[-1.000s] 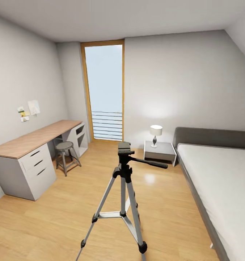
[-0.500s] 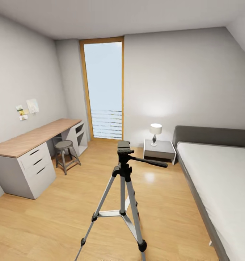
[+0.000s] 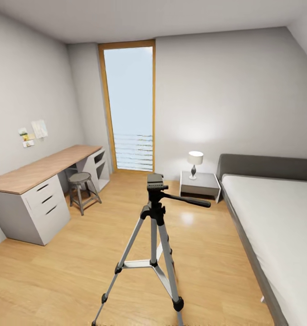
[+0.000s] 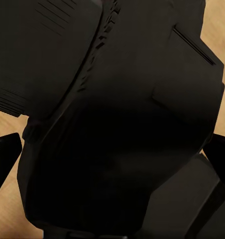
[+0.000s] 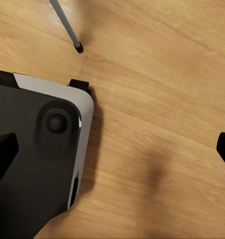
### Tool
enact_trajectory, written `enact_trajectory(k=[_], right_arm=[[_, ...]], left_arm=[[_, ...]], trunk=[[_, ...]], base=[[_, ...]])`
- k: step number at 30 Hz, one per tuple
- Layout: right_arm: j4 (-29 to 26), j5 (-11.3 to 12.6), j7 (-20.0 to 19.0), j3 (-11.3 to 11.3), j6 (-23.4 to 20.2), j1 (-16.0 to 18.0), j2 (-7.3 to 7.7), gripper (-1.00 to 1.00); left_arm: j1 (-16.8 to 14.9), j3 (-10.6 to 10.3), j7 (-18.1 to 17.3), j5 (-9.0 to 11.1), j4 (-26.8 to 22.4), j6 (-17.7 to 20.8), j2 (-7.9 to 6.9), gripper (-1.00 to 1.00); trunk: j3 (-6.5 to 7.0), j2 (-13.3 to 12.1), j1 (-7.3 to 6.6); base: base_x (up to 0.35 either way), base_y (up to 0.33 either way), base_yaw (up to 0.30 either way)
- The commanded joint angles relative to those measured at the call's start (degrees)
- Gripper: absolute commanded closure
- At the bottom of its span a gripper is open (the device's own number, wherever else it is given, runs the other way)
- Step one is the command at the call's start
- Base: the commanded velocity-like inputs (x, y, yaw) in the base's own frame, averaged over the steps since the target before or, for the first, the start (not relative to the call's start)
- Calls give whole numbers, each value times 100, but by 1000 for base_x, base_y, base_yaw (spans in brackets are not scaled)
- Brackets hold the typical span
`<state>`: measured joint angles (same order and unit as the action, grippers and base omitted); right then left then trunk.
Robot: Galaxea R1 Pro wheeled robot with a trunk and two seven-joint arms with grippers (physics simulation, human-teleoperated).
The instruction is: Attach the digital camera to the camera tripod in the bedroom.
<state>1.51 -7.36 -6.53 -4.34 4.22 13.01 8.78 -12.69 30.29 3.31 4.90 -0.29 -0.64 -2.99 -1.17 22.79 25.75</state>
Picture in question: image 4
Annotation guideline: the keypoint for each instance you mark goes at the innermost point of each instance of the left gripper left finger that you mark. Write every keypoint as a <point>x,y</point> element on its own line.
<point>10,150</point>

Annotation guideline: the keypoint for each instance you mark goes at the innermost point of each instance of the digital camera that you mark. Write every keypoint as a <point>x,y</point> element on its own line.
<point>120,94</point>

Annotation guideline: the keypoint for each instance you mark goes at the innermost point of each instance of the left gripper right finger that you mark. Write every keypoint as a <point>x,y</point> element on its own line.
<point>215,152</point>

